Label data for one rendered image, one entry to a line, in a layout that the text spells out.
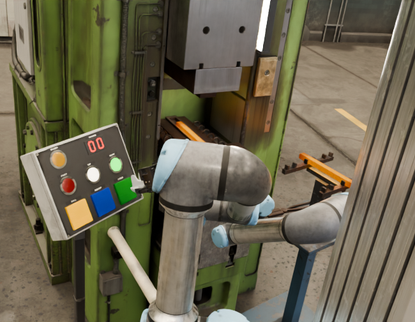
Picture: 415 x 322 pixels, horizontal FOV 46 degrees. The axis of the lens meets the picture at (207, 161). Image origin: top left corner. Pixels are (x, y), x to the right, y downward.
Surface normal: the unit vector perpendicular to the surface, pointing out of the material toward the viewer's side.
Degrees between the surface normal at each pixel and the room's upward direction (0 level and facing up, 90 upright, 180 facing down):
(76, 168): 60
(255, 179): 71
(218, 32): 90
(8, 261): 0
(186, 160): 46
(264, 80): 90
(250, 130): 90
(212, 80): 90
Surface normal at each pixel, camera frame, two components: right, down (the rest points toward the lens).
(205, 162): 0.02, -0.30
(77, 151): 0.75, -0.15
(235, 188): 0.11, 0.46
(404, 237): -0.99, -0.07
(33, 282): 0.11, -0.88
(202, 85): 0.48, 0.44
